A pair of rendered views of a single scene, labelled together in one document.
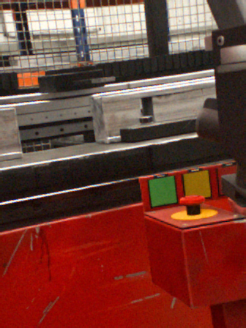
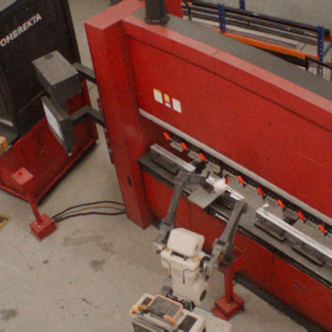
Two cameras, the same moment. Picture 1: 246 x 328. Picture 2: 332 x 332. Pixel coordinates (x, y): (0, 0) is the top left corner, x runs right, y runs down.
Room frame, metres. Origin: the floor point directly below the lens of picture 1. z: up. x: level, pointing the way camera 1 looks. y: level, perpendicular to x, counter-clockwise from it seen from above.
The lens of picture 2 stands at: (0.20, -2.89, 4.47)
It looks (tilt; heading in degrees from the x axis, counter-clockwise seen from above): 42 degrees down; 77
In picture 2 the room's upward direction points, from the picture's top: 9 degrees counter-clockwise
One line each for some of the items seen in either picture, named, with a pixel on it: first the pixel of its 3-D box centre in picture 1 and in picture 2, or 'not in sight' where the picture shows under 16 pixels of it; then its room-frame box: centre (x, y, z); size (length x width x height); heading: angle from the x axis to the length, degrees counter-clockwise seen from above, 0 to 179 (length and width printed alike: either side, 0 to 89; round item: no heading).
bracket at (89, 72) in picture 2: not in sight; (80, 78); (0.62, 1.50, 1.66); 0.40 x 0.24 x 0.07; 114
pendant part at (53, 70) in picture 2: not in sight; (64, 106); (0.41, 1.36, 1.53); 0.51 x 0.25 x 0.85; 102
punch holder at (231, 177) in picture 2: not in sight; (233, 170); (1.47, 0.26, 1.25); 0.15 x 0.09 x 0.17; 114
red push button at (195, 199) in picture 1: (192, 207); not in sight; (1.20, -0.10, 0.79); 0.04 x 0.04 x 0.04
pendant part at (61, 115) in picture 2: not in sight; (59, 122); (0.33, 1.30, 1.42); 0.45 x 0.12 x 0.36; 102
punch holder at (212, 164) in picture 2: not in sight; (214, 159); (1.39, 0.44, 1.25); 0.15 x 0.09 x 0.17; 114
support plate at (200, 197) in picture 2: not in sight; (206, 193); (1.26, 0.36, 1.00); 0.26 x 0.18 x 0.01; 24
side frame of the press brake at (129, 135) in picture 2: not in sight; (150, 112); (1.16, 1.38, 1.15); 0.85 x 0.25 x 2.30; 24
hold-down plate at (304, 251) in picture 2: not in sight; (308, 254); (1.76, -0.52, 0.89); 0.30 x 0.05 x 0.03; 114
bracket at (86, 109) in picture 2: not in sight; (90, 121); (0.62, 1.50, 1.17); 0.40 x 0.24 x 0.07; 114
